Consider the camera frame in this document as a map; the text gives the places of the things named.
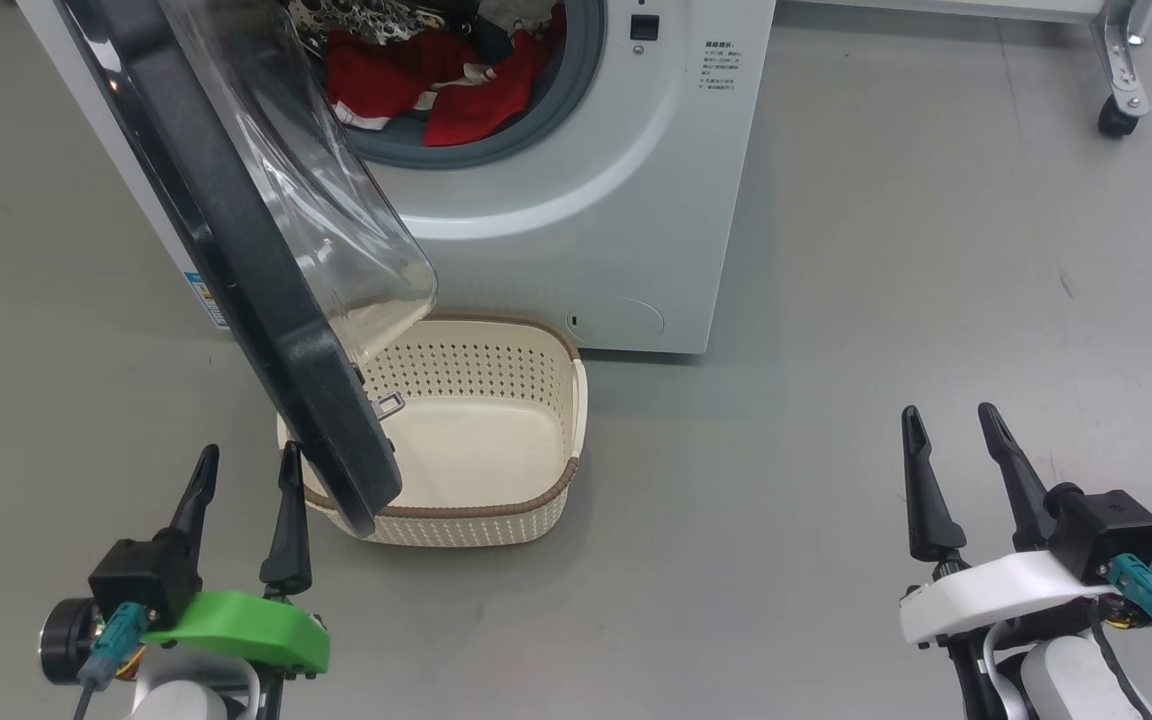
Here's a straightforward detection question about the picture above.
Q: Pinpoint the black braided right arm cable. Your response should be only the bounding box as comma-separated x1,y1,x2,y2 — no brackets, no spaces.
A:
1086,600,1152,720

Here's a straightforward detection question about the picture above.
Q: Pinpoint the small printed text label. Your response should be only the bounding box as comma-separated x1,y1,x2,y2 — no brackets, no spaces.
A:
702,40,738,94

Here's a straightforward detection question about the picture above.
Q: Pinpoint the white panel on frame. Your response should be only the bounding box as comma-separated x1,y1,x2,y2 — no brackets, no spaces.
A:
776,0,1107,26

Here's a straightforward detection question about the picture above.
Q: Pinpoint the red garment with white stripes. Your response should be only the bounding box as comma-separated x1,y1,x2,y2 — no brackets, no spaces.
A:
423,3,568,148

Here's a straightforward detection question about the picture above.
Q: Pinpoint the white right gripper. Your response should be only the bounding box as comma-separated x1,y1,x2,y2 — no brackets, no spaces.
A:
899,403,1119,646

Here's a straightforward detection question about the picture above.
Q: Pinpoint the round white filter cover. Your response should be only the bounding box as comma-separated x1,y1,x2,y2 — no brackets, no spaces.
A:
566,297,666,352

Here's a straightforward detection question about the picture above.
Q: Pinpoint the plain red garment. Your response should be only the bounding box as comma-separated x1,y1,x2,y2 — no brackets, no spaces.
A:
326,28,439,131

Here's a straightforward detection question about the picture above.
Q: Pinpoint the grey metal frame leg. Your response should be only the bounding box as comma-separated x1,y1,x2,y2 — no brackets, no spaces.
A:
1091,0,1152,116

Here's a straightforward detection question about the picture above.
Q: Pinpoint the white front-load washing machine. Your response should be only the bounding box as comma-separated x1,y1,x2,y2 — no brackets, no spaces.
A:
16,0,777,356

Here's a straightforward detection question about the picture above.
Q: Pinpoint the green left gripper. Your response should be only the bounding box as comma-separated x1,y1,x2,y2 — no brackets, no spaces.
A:
141,441,332,720

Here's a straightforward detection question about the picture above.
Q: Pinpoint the blue energy label sticker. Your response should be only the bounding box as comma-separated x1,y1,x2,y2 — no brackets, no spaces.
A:
184,272,233,331

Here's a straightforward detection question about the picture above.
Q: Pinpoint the cream perforated laundry basket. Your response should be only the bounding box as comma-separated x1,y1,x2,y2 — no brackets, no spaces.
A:
276,315,589,548

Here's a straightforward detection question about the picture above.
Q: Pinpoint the black round glass washer door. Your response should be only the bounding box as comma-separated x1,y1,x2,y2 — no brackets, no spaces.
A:
54,0,439,539

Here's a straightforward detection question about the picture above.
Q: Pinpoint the black caster wheel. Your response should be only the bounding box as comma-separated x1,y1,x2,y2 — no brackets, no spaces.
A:
1098,95,1141,139

